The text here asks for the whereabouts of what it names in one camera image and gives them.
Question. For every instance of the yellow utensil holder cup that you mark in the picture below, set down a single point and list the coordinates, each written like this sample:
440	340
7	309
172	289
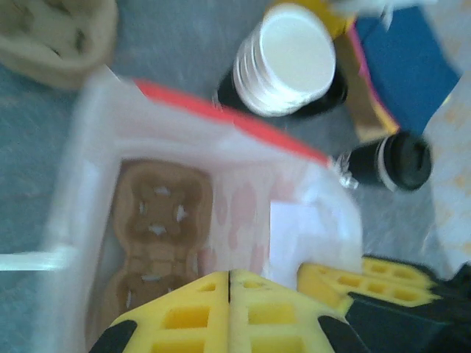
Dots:
338	22

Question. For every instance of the stack of pulp cup carriers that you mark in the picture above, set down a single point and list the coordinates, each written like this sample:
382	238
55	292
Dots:
44	62

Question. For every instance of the colourful paper napkin stack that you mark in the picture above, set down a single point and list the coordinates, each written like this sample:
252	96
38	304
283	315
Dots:
362	106

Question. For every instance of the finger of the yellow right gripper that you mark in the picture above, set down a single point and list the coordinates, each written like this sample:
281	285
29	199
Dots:
368	287

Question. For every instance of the stack of paper cups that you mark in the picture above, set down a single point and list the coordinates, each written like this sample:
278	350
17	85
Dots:
294	51

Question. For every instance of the dark blue paper napkin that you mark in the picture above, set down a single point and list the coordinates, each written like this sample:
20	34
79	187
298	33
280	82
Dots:
404	73

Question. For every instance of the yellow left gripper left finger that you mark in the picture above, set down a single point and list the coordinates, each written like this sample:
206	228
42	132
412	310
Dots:
191	316

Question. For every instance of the red printed paper bag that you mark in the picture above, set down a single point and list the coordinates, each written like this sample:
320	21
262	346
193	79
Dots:
176	128

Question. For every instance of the coffee cup with black lid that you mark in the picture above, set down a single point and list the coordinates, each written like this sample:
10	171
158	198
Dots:
412	162

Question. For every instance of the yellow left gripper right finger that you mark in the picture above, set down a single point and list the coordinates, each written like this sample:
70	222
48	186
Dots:
272	320

